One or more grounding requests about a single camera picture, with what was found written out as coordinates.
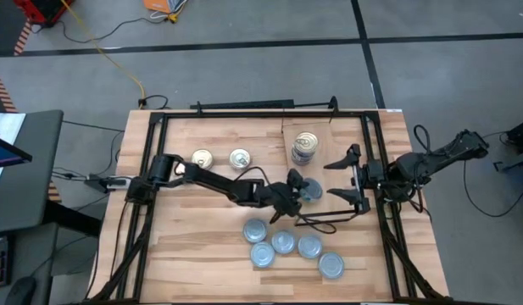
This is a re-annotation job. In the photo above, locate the orange box with cables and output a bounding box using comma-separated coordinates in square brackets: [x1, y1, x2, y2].
[142, 0, 190, 25]

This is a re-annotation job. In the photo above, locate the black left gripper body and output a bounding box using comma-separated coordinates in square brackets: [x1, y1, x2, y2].
[255, 181, 303, 225]

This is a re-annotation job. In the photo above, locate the grey adapter box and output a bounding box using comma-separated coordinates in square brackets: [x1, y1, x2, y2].
[85, 174, 131, 194]

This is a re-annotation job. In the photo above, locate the grey desk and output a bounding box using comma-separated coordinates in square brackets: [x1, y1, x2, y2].
[0, 108, 65, 236]

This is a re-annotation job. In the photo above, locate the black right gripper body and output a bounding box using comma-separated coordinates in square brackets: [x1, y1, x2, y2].
[352, 159, 404, 214]

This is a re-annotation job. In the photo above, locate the white paper sheet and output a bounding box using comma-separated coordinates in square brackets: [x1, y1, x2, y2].
[0, 112, 27, 187]

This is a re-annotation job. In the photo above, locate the wooden shelf with black frame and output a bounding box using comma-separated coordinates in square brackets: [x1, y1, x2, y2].
[281, 117, 366, 227]

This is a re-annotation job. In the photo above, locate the red tool box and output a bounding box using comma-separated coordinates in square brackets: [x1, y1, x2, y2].
[13, 0, 75, 26]

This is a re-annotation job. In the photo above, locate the black floor device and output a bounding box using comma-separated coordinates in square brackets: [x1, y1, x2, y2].
[493, 117, 523, 173]

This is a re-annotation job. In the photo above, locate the black plug with cable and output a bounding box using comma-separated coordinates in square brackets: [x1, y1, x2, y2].
[136, 93, 171, 111]

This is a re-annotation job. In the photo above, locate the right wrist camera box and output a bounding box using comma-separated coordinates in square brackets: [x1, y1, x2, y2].
[366, 158, 386, 185]

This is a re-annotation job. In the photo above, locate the green label tuna can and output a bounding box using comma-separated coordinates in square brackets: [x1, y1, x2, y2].
[318, 252, 346, 280]
[249, 241, 276, 269]
[297, 234, 324, 260]
[298, 177, 325, 203]
[270, 229, 297, 255]
[242, 218, 269, 244]

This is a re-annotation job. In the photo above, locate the black bar with rods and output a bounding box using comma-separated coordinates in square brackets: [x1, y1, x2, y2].
[190, 96, 340, 125]

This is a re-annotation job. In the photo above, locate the yellow power cable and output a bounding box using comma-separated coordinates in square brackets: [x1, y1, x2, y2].
[59, 0, 148, 99]

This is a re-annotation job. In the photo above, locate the black computer mouse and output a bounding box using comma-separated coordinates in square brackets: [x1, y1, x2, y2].
[4, 275, 37, 305]

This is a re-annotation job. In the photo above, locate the laptop screen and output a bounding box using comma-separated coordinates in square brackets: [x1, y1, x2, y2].
[0, 133, 33, 170]

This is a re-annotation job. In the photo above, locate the black metal table frame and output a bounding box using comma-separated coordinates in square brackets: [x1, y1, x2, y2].
[81, 108, 453, 305]

